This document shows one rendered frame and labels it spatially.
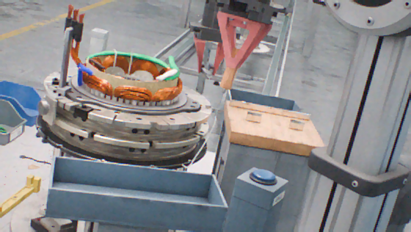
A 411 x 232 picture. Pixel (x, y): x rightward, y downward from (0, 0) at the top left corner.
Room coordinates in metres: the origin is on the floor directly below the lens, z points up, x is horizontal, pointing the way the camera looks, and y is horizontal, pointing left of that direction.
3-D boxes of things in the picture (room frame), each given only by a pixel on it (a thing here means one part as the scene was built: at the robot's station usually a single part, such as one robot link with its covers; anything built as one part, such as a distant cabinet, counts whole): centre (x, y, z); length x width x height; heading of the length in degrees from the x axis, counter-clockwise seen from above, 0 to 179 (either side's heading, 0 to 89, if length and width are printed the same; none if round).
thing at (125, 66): (1.18, 0.20, 1.12); 0.05 x 0.04 x 0.04; 87
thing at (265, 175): (0.99, -0.12, 1.04); 0.04 x 0.04 x 0.01
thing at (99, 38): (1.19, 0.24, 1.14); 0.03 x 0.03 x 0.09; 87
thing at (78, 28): (1.05, 0.26, 1.21); 0.04 x 0.04 x 0.03; 87
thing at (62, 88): (1.03, 0.26, 1.15); 0.03 x 0.02 x 0.12; 169
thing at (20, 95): (1.68, 0.55, 0.82); 0.16 x 0.14 x 0.07; 86
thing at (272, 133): (1.22, -0.14, 1.05); 0.20 x 0.19 x 0.02; 5
